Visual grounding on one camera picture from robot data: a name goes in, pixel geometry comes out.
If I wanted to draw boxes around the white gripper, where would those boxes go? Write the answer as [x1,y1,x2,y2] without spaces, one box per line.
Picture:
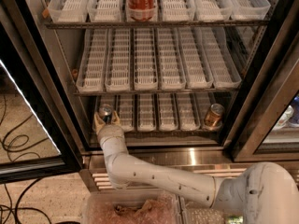
[93,111,125,147]

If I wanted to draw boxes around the blue silver redbull can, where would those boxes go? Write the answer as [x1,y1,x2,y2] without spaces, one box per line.
[98,104,113,124]

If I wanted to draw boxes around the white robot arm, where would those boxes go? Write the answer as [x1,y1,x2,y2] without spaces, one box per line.
[93,110,299,224]

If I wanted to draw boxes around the open glass fridge door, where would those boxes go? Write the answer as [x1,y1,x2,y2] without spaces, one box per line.
[0,0,85,183]

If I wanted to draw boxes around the copper orange can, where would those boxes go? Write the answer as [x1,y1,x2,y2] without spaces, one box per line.
[204,104,225,131]

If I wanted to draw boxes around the steel fridge bottom grille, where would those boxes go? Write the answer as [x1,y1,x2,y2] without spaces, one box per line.
[79,147,253,192]

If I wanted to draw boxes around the red cola can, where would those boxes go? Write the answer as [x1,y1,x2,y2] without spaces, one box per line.
[127,0,154,21]

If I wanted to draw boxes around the right closed fridge door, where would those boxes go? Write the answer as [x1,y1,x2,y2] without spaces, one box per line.
[232,0,299,162]

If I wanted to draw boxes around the green can in bin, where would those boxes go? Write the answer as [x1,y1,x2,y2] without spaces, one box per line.
[225,216,243,224]

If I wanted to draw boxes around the left clear plastic bin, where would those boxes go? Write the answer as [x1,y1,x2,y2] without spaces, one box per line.
[81,189,182,224]

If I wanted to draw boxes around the clear plastic bin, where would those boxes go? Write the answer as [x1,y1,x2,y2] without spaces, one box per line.
[179,197,238,224]
[81,189,182,224]

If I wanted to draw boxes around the right clear plastic bin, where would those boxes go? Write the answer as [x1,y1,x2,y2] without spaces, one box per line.
[179,197,238,224]

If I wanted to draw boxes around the white bottle behind door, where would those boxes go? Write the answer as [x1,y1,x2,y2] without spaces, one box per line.
[273,105,293,130]

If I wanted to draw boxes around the bottom wire fridge shelf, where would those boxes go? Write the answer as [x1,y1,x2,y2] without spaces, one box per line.
[91,130,218,138]

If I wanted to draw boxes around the wire fridge shelf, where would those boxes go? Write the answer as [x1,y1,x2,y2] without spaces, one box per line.
[74,88,240,96]
[45,20,269,30]
[91,130,218,138]

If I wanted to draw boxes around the middle wire fridge shelf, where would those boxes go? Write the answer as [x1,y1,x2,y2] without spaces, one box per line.
[74,88,240,96]

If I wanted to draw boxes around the black floor cables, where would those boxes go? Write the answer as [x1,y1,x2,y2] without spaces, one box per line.
[0,94,54,224]

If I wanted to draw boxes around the top wire fridge shelf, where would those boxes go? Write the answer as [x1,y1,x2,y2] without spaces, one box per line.
[45,20,269,30]

